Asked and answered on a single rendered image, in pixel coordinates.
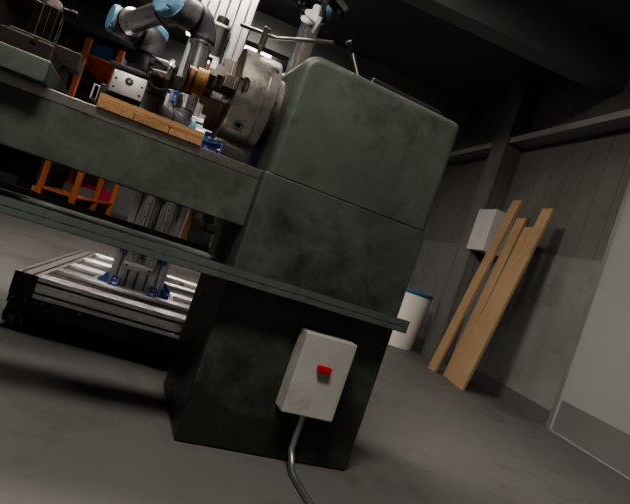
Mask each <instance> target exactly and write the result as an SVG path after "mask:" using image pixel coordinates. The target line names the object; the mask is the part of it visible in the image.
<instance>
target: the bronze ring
mask: <svg viewBox="0 0 630 504"><path fill-rule="evenodd" d="M209 74H210V70H209V69H208V70H205V69H203V68H201V67H198V69H197V68H196V67H195V66H192V65H189V68H188V70H187V73H186V76H185V79H184V82H183V85H182V87H184V88H185V89H190V92H192V93H194V94H196V95H199V97H201V96H202V94H205V95H208V96H211V94H212V92H213V90H210V89H208V88H205V86H206V84H207V81H208V78H209Z"/></svg>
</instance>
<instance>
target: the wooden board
mask: <svg viewBox="0 0 630 504"><path fill-rule="evenodd" d="M96 107H99V108H101V109H104V110H106V111H109V112H112V113H114V114H117V115H119V116H122V117H125V118H127V119H130V120H132V121H135V122H138V123H140V124H143V125H145V126H148V127H151V128H153V129H156V130H158V131H161V132H163V133H166V134H169V135H171V136H174V137H176V138H179V139H182V140H184V141H187V142H189V143H192V144H195V145H197V146H201V144H202V141H203V138H204V135H205V133H202V132H200V131H197V130H195V129H192V128H190V127H187V126H185V125H182V124H180V123H177V122H175V121H172V120H170V119H167V118H164V117H162V116H159V115H157V114H154V113H152V112H149V111H147V110H144V109H142V108H139V107H137V106H134V105H132V104H129V103H127V102H124V101H122V100H119V99H117V98H114V97H111V96H109V95H106V94H104V93H100V96H99V99H98V102H97V105H96ZM134 115H135V117H134ZM169 127H170V128H169Z"/></svg>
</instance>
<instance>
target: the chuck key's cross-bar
mask: <svg viewBox="0 0 630 504"><path fill-rule="evenodd" d="M240 26H241V27H243V28H246V29H248V30H251V31H253V32H256V33H259V34H261V35H262V33H263V31H262V30H259V29H256V28H254V27H251V26H249V25H246V24H243V23H240ZM267 37H269V38H271V39H274V40H277V41H290V42H305V43H320V44H334V40H322V39H306V38H291V37H277V36H274V35H272V34H269V33H268V34H267Z"/></svg>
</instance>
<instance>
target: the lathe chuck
mask: <svg viewBox="0 0 630 504"><path fill-rule="evenodd" d="M272 70H273V61H272V59H270V58H268V57H266V56H263V55H261V54H259V53H257V52H255V51H253V50H251V49H249V48H245V49H244V50H243V51H242V52H241V54H240V56H239V57H238V60H237V64H236V68H235V73H234V77H236V78H239V79H240V78H242V79H245V78H247V79H249V80H248V81H249V85H248V88H247V91H246V93H244V94H242V93H240V91H241V90H238V89H236V90H235V91H234V92H233V93H232V94H231V95H230V96H229V97H226V96H224V95H222V98H221V99H222V100H224V101H225V102H226V105H225V107H224V108H223V111H222V113H221V115H220V118H219V120H218V123H217V125H216V128H215V130H214V133H213V135H212V139H213V140H215V141H218V142H220V143H223V144H226V145H228V146H231V147H233V148H236V149H239V148H241V147H242V146H243V144H244V143H245V141H246V140H247V138H248V136H249V135H250V133H251V131H252V129H253V127H254V125H255V122H256V120H257V118H258V115H259V113H260V111H261V108H262V105H263V103H264V100H265V97H266V94H267V91H268V87H269V84H270V80H271V76H272ZM235 121H241V122H242V123H243V125H244V126H243V128H242V129H240V130H237V129H235V128H234V127H233V123H234V122H235Z"/></svg>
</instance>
